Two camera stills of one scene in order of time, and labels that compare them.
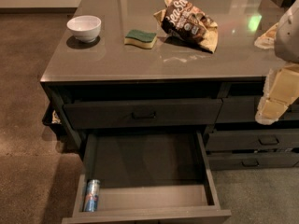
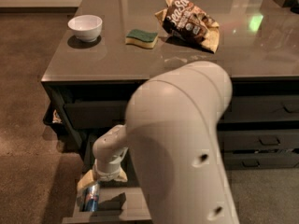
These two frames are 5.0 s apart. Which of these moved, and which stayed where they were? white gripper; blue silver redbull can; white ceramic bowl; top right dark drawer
Moved: white gripper
Stayed: blue silver redbull can; white ceramic bowl; top right dark drawer
